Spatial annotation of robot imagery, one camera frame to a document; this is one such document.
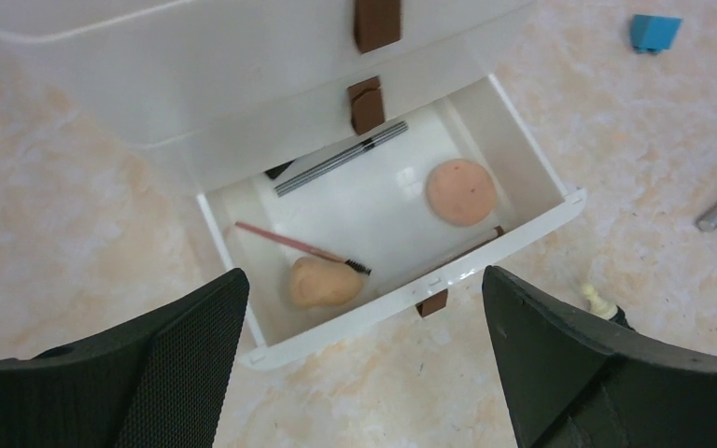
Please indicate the blue toy cube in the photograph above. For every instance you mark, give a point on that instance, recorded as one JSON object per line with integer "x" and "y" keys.
{"x": 653, "y": 34}

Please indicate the thin brown brush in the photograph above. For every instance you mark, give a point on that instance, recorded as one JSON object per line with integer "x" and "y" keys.
{"x": 304, "y": 247}

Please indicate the tan makeup sponge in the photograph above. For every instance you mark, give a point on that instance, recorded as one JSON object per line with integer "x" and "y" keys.
{"x": 316, "y": 283}

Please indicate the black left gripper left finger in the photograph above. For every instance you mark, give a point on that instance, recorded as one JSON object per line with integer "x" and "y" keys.
{"x": 158, "y": 380}

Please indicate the black makeup brush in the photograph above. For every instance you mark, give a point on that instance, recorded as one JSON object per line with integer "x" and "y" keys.
{"x": 278, "y": 170}

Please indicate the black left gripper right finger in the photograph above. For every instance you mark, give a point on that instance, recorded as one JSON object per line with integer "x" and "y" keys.
{"x": 572, "y": 379}

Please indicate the white drawer organizer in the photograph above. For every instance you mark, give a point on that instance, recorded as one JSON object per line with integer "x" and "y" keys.
{"x": 218, "y": 92}

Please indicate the round peach makeup puff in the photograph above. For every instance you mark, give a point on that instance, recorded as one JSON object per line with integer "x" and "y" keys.
{"x": 461, "y": 192}

